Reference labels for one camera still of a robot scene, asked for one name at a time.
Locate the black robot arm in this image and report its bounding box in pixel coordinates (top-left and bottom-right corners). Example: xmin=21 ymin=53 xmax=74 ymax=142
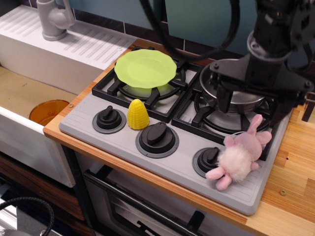
xmin=209 ymin=0 xmax=315 ymax=125

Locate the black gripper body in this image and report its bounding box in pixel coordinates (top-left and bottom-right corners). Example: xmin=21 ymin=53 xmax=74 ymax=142
xmin=209 ymin=54 xmax=315 ymax=106

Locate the black burner grate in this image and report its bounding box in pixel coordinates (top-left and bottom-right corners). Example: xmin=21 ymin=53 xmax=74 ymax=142
xmin=171 ymin=71 xmax=291 ymax=162
xmin=92 ymin=47 xmax=202 ymax=122

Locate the green plastic plate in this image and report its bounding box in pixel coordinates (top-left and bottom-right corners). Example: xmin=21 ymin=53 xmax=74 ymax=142
xmin=114 ymin=49 xmax=177 ymax=89

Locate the stainless steel frying pan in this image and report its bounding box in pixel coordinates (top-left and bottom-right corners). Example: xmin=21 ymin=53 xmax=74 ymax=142
xmin=199 ymin=58 xmax=315 ymax=115

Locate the black braided cable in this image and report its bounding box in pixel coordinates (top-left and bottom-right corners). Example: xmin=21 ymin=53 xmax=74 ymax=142
xmin=0 ymin=196 xmax=55 ymax=236

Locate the grey toy stove top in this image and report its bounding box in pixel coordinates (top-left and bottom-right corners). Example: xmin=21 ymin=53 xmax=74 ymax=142
xmin=59 ymin=47 xmax=288 ymax=215

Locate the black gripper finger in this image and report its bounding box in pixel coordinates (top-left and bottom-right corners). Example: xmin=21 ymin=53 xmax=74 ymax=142
xmin=270 ymin=94 xmax=299 ymax=127
xmin=216 ymin=84 xmax=233 ymax=113

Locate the black middle stove knob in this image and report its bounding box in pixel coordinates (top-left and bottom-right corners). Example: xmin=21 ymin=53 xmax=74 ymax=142
xmin=135 ymin=121 xmax=179 ymax=159

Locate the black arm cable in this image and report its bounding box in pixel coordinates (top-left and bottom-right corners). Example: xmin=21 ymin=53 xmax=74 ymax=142
xmin=139 ymin=0 xmax=241 ymax=62

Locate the yellow plastic corn cob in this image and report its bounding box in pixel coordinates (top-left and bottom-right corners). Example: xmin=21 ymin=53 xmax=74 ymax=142
xmin=127 ymin=99 xmax=150 ymax=130

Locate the toy oven door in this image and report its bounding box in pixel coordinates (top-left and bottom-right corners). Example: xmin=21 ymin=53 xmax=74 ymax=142
xmin=83 ymin=166 xmax=251 ymax=236

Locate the black right stove knob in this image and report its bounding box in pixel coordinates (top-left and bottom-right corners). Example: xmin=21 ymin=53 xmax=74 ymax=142
xmin=192 ymin=147 xmax=220 ymax=178

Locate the white toy sink unit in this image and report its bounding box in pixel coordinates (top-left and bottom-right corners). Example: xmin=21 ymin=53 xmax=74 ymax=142
xmin=0 ymin=5 xmax=135 ymax=187

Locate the black right burner grate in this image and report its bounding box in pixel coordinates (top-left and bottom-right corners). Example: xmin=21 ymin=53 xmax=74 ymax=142
xmin=171 ymin=71 xmax=291 ymax=162

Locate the pink stuffed rabbit toy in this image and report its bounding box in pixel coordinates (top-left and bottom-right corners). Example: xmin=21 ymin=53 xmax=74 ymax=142
xmin=205 ymin=114 xmax=272 ymax=191

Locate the grey toy faucet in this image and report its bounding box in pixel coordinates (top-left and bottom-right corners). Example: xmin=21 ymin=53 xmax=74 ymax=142
xmin=36 ymin=0 xmax=75 ymax=41

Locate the black stove knob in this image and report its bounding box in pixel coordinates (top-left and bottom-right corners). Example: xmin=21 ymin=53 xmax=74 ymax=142
xmin=92 ymin=105 xmax=126 ymax=134
xmin=135 ymin=121 xmax=179 ymax=159
xmin=192 ymin=147 xmax=220 ymax=178

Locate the black left stove knob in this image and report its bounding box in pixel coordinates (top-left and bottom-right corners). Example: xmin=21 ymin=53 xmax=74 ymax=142
xmin=92 ymin=105 xmax=126 ymax=134

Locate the black left burner grate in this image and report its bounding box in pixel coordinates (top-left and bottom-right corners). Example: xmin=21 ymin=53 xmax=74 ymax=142
xmin=92 ymin=47 xmax=202 ymax=122

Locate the orange plastic cup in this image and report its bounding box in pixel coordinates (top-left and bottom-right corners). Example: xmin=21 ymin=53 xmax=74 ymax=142
xmin=29 ymin=99 xmax=69 ymax=126

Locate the dark wooden post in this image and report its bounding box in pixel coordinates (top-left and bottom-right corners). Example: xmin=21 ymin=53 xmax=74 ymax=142
xmin=302 ymin=91 xmax=315 ymax=122

